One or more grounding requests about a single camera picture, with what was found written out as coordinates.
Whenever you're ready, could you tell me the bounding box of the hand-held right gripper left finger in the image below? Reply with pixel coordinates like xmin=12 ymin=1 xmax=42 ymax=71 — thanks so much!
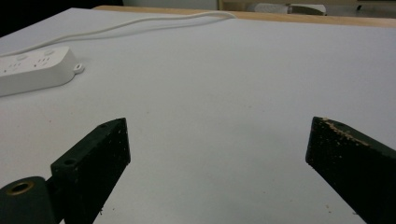
xmin=47 ymin=117 xmax=132 ymax=224

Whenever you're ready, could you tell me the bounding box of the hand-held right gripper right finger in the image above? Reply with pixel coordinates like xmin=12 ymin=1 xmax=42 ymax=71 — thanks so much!
xmin=304 ymin=116 xmax=396 ymax=224

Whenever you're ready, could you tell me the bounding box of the white power strip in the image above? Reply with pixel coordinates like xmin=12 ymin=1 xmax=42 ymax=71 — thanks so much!
xmin=0 ymin=46 xmax=86 ymax=98

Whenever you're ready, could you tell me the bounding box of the white power cable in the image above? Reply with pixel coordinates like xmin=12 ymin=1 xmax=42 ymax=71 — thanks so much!
xmin=0 ymin=10 xmax=238 ymax=58

